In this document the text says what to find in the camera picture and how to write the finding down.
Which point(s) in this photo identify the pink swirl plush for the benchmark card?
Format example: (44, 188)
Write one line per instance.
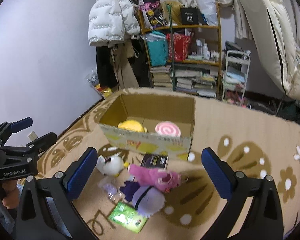
(168, 128)

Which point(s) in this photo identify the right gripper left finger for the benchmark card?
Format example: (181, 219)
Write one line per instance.
(35, 219)

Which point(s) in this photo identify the purple doll plush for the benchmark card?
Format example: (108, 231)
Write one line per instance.
(147, 200)

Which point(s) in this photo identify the wooden bookshelf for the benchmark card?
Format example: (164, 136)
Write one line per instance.
(217, 43)

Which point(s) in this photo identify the white chick plush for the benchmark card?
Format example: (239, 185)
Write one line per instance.
(111, 165)

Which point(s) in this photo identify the white utility cart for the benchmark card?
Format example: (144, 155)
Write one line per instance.
(235, 76)

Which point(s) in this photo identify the white puffer jacket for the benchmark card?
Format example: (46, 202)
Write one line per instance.
(111, 22)

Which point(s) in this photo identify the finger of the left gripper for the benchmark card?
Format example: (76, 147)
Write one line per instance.
(17, 126)
(41, 144)

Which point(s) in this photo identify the book stack left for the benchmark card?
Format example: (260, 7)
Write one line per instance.
(161, 77)

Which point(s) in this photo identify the book pile right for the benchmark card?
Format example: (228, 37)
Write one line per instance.
(196, 80)

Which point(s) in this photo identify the green pole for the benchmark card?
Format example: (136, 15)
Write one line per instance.
(168, 6)

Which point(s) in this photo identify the upper wall socket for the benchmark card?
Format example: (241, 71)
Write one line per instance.
(33, 136)

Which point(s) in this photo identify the pink bear plush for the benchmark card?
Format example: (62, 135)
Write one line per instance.
(161, 179)

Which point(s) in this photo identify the yellow plush toy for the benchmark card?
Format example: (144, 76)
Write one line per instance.
(132, 125)

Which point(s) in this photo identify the black face box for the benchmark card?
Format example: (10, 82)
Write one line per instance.
(154, 161)

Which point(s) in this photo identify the black box with 40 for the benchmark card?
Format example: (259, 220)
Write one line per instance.
(189, 16)

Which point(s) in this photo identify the snack bag on floor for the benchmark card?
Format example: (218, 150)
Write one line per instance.
(93, 80)

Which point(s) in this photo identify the red gift bag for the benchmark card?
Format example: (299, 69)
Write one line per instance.
(182, 45)

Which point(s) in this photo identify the left hand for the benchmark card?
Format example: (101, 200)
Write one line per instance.
(11, 201)

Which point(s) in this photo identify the green tissue pack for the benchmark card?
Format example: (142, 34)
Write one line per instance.
(127, 217)

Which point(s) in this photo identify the beige hanging coat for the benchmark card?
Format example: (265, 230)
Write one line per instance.
(120, 53)

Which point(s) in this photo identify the cardboard box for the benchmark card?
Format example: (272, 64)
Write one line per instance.
(149, 110)

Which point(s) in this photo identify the clear plastic packet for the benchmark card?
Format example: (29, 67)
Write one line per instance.
(108, 186)

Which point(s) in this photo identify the teal bag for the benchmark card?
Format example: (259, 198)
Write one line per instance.
(157, 48)

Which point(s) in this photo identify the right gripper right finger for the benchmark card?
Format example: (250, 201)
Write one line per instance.
(264, 219)

